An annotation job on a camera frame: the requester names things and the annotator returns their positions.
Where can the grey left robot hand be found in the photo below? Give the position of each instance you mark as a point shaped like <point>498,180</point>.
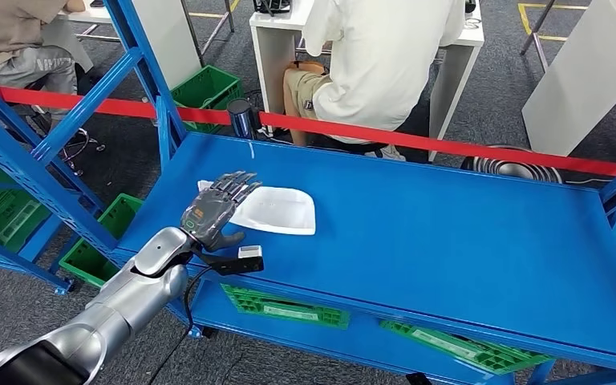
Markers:
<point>209,212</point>

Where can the white curved plastic part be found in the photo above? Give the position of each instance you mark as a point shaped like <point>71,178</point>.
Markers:
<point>281,212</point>

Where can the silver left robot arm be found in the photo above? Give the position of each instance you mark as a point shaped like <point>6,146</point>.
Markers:
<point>127,303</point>

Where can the blue metal shelf rack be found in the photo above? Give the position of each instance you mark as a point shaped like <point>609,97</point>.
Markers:
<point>419,244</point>
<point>37,239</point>

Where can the green plastic crate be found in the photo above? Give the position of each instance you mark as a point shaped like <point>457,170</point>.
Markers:
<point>0,212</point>
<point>286,311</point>
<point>90,260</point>
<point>462,348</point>
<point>207,93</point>

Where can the chrome stool base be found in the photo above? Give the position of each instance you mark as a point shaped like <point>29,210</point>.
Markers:
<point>77,149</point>

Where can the red barrier belt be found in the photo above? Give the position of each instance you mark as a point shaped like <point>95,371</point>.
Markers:
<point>393,138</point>

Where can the person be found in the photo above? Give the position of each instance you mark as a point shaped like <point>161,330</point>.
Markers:
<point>382,58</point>
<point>0,32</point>

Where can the black ribbed round stool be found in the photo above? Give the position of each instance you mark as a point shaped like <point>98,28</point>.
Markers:
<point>515,170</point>

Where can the black camera bracket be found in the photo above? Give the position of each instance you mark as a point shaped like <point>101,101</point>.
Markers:
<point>228,264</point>

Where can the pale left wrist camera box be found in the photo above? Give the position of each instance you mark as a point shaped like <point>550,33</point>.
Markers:
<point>249,252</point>

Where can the black chrome barrier post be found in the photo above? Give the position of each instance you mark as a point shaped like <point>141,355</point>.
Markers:
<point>241,119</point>

